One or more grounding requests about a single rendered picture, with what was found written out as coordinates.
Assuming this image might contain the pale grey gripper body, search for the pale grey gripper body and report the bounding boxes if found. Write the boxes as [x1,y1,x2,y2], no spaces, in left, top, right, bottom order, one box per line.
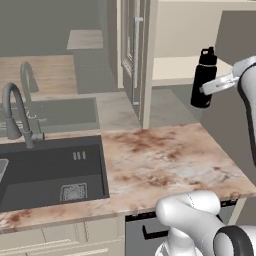
[199,71,240,97]

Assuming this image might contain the grey flat cabinet door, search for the grey flat cabinet door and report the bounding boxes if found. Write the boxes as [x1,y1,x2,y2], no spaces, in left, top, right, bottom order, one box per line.
[214,9,256,67]

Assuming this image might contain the grey open cabinet door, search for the grey open cabinet door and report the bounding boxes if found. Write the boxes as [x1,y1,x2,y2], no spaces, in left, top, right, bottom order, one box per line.
[116,0,159,130]

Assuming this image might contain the dark grey sink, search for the dark grey sink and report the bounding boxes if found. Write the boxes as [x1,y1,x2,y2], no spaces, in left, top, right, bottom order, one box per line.
[0,134,111,213]

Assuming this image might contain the grey long door handle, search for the grey long door handle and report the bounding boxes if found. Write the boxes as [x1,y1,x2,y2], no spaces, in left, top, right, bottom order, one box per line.
[131,16,145,107]

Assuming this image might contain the grey curved faucet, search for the grey curved faucet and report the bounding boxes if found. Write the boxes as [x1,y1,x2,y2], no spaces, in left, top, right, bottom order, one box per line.
[2,82,46,150]

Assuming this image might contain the cream lower cupboards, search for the cream lower cupboards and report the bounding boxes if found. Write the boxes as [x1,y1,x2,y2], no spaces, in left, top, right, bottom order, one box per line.
[0,214,126,256]

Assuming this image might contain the black dishwasher handle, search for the black dishwasher handle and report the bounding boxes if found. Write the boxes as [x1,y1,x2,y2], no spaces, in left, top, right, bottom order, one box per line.
[141,224,170,241]

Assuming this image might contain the black water bottle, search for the black water bottle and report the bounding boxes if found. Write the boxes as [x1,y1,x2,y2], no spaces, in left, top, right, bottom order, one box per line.
[190,46,219,109]

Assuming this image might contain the cream open cabinet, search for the cream open cabinet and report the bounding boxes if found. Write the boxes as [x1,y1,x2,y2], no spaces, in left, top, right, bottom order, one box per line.
[151,0,256,88]

